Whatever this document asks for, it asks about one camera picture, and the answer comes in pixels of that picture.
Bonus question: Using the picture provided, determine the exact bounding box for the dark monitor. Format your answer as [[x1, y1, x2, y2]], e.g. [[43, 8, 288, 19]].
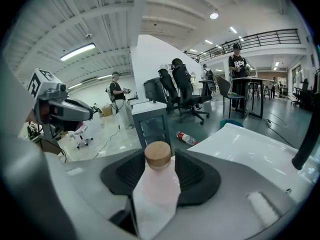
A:
[[143, 77, 166, 104]]

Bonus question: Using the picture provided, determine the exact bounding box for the clear plastic bottle red label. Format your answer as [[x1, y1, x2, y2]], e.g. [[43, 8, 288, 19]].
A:
[[175, 131, 199, 146]]

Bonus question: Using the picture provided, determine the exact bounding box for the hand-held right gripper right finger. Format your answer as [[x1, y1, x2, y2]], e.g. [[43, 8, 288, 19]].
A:
[[174, 148, 297, 240]]

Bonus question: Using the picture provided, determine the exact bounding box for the black floor cable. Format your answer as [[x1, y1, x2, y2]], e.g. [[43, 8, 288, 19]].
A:
[[91, 125, 121, 160]]

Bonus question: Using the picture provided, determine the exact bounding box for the white sink counter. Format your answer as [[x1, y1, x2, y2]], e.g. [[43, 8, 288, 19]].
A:
[[187, 122, 320, 205]]

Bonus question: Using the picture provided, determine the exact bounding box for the black office chair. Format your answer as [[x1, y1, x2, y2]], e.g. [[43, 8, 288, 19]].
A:
[[171, 57, 213, 126], [157, 68, 181, 115], [291, 78, 315, 110]]

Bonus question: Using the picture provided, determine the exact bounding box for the cardboard box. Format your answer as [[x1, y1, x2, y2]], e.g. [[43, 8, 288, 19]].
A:
[[101, 104, 114, 117]]

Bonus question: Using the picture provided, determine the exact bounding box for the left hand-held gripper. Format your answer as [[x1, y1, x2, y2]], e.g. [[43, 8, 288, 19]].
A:
[[26, 68, 95, 140]]

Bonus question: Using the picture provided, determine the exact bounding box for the teal bin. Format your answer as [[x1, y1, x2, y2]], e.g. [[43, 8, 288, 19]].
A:
[[219, 119, 244, 129]]

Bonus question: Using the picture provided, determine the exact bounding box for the white swivel chair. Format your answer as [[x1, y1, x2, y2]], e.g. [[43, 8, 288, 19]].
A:
[[66, 122, 94, 150]]

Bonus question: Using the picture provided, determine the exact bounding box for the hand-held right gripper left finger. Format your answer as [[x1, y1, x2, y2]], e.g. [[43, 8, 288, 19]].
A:
[[44, 147, 149, 225]]

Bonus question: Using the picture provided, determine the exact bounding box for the white desk with grey frame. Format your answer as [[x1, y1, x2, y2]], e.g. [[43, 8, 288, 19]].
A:
[[131, 100, 172, 151]]

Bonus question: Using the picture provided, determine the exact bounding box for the pink bottle with wooden cap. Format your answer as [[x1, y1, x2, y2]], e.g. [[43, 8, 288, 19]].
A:
[[131, 140, 182, 240]]

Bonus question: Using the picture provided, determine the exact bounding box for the high table with black legs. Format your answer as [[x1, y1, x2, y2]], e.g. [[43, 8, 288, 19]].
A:
[[231, 77, 275, 120]]

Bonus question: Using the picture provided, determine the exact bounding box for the grey chair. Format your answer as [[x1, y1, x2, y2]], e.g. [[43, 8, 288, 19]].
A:
[[215, 75, 249, 119]]

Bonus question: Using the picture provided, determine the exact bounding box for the black balcony railing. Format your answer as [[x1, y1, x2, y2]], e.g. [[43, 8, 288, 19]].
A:
[[183, 28, 302, 63]]

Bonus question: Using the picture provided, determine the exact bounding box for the long ceiling tube light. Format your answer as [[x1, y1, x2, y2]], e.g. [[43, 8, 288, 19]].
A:
[[59, 42, 97, 62]]

